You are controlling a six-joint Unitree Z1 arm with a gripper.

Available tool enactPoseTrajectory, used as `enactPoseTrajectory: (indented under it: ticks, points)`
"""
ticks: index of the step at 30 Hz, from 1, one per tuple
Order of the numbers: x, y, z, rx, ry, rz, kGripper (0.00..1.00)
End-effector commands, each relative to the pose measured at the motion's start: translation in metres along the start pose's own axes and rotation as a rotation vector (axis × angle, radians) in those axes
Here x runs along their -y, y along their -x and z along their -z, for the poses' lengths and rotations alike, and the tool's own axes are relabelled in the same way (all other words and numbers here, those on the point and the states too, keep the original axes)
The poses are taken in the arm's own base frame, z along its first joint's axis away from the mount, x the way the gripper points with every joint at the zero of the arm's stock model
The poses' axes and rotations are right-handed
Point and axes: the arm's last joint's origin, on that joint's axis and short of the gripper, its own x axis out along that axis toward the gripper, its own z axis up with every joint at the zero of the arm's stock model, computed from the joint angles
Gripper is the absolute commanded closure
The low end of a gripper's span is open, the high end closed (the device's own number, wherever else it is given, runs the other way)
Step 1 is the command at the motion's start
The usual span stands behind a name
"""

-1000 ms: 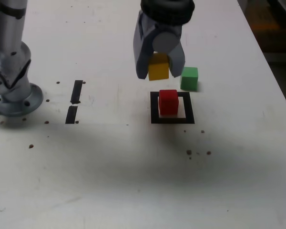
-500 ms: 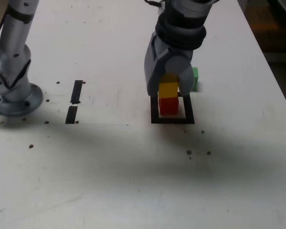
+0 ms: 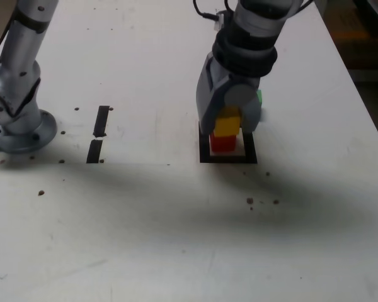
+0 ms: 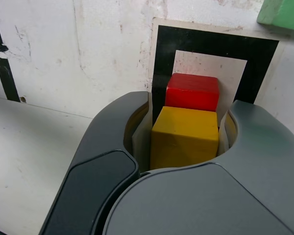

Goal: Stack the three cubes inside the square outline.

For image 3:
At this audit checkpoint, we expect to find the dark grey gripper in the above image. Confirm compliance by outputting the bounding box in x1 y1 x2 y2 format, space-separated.
195 55 261 137

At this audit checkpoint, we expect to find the yellow cube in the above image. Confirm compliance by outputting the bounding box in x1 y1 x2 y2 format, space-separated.
214 106 243 138

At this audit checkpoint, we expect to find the red cube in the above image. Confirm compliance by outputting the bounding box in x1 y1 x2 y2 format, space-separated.
209 133 237 152

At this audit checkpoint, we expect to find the black tape square outline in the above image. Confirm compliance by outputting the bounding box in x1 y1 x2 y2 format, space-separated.
198 122 258 164

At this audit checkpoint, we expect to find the black tape strip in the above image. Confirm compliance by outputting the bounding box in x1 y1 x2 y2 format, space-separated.
86 105 110 164

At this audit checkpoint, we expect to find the brown cardboard box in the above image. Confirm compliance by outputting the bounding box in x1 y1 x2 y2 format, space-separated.
321 0 378 70

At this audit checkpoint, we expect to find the black camera cable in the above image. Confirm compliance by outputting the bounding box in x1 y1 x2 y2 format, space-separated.
192 0 237 31

